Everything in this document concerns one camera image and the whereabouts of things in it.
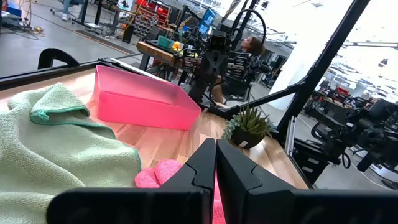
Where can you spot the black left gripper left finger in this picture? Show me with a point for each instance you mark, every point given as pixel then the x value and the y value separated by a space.
pixel 186 199

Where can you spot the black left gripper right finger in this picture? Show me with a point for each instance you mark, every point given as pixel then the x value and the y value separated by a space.
pixel 264 202

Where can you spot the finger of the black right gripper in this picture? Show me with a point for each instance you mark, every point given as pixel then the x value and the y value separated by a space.
pixel 215 64
pixel 219 64

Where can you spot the light green microfiber towel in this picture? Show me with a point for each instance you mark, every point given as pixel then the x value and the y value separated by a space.
pixel 46 149

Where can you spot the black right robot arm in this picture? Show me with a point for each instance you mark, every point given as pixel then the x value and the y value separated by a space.
pixel 199 90

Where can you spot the pink microfiber towel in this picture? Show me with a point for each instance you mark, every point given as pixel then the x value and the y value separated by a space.
pixel 164 171

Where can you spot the seated person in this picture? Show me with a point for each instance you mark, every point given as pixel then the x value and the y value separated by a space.
pixel 253 46

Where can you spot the blue-lit computer monitor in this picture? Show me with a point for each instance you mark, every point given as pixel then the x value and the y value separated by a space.
pixel 207 21

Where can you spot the teal plastic tub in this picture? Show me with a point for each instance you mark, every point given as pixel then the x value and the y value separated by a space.
pixel 164 42

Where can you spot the wooden workbench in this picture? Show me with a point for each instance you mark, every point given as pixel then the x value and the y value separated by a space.
pixel 155 53

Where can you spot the potted succulent plant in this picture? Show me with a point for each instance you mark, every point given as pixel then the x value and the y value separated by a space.
pixel 248 124

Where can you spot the pink translucent plastic bin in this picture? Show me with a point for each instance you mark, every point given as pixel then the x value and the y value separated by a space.
pixel 140 102

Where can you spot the red parts bin shelf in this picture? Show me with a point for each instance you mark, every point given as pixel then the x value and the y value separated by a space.
pixel 152 12

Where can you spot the neighbouring black robot station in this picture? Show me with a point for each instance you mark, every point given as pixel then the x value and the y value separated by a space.
pixel 357 130

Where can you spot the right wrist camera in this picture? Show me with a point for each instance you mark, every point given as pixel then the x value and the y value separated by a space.
pixel 219 41

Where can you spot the black aluminium table frame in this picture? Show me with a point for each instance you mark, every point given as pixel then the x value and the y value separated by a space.
pixel 323 62

